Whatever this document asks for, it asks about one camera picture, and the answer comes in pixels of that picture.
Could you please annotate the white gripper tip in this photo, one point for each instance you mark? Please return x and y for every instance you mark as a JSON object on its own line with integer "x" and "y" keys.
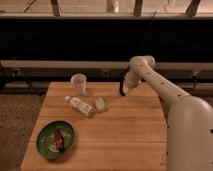
{"x": 127, "y": 88}

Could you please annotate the black eraser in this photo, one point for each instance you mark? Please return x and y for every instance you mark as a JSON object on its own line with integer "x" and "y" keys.
{"x": 121, "y": 88}

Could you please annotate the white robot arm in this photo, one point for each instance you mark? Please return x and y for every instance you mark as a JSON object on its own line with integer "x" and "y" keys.
{"x": 189, "y": 121}

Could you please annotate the small wrapped white packet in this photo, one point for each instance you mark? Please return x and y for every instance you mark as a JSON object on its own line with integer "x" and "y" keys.
{"x": 100, "y": 104}

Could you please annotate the clear plastic cup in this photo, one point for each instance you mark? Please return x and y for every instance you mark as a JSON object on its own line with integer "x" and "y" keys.
{"x": 79, "y": 83}

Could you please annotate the white plastic bottle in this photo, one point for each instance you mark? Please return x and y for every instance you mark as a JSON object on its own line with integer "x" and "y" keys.
{"x": 80, "y": 106}

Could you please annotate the red object in bowl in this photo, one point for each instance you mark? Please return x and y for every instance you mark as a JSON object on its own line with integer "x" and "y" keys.
{"x": 59, "y": 140}

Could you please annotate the green bowl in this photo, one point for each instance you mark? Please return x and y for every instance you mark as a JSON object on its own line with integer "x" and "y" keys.
{"x": 45, "y": 141}

